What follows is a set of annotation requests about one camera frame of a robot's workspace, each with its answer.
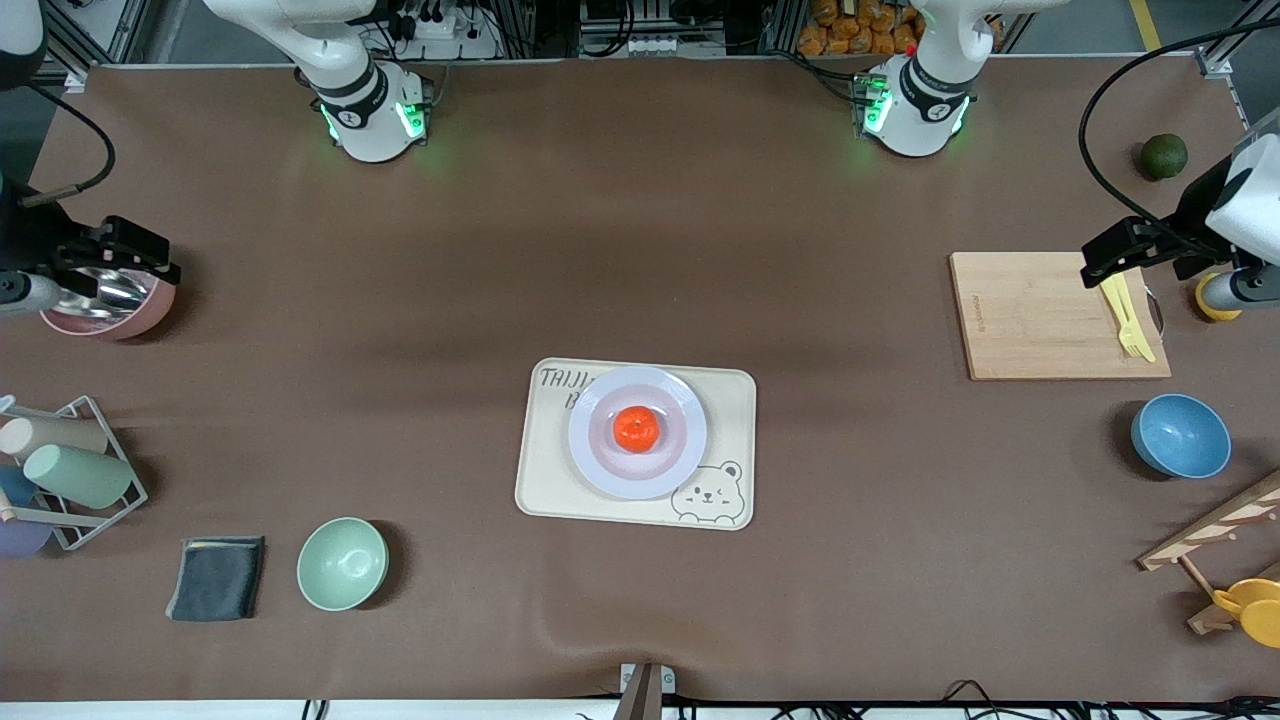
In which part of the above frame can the orange fruit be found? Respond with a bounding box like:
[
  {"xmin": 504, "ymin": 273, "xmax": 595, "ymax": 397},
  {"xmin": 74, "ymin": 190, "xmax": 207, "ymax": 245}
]
[{"xmin": 613, "ymin": 405, "xmax": 661, "ymax": 453}]

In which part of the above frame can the white round plate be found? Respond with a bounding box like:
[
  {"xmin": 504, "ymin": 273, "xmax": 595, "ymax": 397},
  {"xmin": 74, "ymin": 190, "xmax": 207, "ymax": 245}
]
[{"xmin": 567, "ymin": 365, "xmax": 709, "ymax": 501}]

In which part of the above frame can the pink bowl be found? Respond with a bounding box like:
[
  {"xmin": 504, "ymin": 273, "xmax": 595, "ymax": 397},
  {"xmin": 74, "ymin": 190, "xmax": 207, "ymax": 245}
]
[{"xmin": 40, "ymin": 265, "xmax": 177, "ymax": 341}]

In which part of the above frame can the metal scoop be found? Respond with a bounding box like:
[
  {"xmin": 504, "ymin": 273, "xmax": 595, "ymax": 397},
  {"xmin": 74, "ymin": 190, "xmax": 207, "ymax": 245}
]
[{"xmin": 60, "ymin": 265, "xmax": 141, "ymax": 319}]

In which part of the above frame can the yellow plastic fork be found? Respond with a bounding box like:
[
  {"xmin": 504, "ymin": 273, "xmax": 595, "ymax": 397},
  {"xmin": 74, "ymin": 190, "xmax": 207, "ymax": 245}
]
[{"xmin": 1100, "ymin": 278, "xmax": 1146, "ymax": 359}]

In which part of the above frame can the yellow lemon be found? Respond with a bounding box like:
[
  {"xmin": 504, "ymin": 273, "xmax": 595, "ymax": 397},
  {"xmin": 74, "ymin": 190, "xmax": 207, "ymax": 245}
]
[{"xmin": 1190, "ymin": 272, "xmax": 1243, "ymax": 322}]

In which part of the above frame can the wooden cutting board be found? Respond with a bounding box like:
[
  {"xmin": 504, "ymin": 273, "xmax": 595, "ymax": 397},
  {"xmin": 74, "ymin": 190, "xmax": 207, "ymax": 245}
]
[{"xmin": 949, "ymin": 251, "xmax": 1172, "ymax": 382}]

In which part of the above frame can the dark green round fruit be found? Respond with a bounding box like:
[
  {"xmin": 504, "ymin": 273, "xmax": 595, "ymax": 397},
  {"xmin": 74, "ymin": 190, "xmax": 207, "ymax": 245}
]
[{"xmin": 1141, "ymin": 133, "xmax": 1189, "ymax": 182}]

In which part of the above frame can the blue bowl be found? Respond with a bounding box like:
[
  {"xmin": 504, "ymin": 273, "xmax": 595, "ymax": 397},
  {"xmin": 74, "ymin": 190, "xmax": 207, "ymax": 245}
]
[{"xmin": 1131, "ymin": 393, "xmax": 1233, "ymax": 480}]

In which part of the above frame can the beige cup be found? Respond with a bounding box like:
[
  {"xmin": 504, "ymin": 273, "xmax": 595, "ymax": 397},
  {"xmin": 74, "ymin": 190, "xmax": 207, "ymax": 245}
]
[{"xmin": 0, "ymin": 415, "xmax": 109, "ymax": 461}]

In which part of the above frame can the green cup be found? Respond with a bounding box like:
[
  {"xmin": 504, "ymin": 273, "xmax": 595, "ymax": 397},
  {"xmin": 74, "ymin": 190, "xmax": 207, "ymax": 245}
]
[{"xmin": 23, "ymin": 443, "xmax": 134, "ymax": 510}]

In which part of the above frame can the wooden dish rack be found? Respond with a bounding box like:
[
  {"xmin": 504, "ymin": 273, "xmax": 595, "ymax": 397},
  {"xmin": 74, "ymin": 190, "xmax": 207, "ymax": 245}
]
[{"xmin": 1137, "ymin": 470, "xmax": 1280, "ymax": 636}]

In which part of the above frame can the purple cup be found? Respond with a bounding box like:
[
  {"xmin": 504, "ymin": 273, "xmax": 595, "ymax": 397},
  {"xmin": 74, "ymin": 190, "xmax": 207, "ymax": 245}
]
[{"xmin": 0, "ymin": 518, "xmax": 53, "ymax": 558}]

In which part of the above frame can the dark grey folded cloth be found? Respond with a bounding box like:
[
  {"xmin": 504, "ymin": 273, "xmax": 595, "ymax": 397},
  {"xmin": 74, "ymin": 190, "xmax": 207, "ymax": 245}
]
[{"xmin": 166, "ymin": 536, "xmax": 266, "ymax": 622}]

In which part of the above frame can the light green bowl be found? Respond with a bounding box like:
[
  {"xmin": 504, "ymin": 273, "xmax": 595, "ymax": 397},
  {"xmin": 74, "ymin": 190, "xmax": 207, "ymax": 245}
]
[{"xmin": 297, "ymin": 517, "xmax": 389, "ymax": 612}]

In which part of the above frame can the bag of orange fruits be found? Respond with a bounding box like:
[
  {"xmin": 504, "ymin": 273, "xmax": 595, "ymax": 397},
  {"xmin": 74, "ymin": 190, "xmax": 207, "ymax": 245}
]
[{"xmin": 797, "ymin": 0, "xmax": 926, "ymax": 58}]

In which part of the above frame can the yellow cup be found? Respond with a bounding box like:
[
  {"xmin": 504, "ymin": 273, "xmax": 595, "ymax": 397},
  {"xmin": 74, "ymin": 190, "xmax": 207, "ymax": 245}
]
[{"xmin": 1213, "ymin": 578, "xmax": 1280, "ymax": 649}]

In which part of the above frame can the white power strip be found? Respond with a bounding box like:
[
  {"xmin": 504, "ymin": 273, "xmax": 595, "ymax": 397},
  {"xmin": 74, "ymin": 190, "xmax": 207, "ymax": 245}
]
[
  {"xmin": 385, "ymin": 0, "xmax": 501, "ymax": 59},
  {"xmin": 625, "ymin": 33, "xmax": 728, "ymax": 58}
]

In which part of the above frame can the cream bear print tray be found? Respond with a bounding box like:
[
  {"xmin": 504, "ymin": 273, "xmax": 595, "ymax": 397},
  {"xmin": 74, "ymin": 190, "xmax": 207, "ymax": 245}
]
[{"xmin": 514, "ymin": 357, "xmax": 758, "ymax": 531}]

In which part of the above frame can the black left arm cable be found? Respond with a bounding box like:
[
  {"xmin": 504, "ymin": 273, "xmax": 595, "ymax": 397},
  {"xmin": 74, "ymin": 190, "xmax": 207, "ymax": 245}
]
[{"xmin": 1078, "ymin": 20, "xmax": 1280, "ymax": 246}]

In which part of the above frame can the grey wire cup rack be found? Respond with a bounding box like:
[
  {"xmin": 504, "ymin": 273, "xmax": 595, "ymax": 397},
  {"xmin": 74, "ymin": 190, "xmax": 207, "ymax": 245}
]
[{"xmin": 0, "ymin": 395, "xmax": 149, "ymax": 552}]

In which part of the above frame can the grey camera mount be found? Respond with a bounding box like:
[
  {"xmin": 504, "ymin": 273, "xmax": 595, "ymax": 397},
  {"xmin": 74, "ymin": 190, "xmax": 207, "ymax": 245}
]
[{"xmin": 612, "ymin": 662, "xmax": 677, "ymax": 720}]

